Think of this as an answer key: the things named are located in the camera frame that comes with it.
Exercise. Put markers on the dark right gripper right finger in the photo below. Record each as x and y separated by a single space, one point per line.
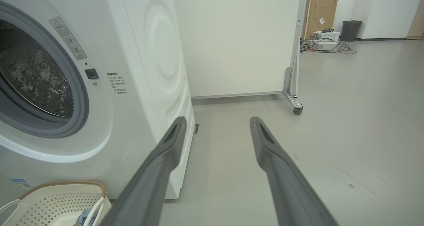
291 193

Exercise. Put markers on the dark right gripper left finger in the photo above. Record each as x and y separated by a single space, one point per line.
149 186

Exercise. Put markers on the blue printed garment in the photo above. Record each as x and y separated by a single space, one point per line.
86 216

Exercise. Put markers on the white front-load washing machine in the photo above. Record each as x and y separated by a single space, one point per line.
132 70

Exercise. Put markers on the stainless steel washing machine drum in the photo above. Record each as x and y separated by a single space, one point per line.
29 73

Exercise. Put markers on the grey castor leg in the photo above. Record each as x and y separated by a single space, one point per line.
291 97

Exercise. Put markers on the cream perforated laundry basket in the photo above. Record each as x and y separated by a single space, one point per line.
49 203

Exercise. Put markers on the blue energy label sticker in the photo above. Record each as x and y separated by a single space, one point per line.
20 183

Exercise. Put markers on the white electronic device box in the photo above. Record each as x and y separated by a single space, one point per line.
324 46
328 35

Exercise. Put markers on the white partition panel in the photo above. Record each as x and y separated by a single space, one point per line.
238 40

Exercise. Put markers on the grey warning sticker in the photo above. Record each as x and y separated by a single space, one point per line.
68 39

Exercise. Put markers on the dark grey trash bin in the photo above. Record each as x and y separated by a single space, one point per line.
350 30

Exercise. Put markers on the brown cardboard box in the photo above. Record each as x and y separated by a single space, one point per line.
323 14

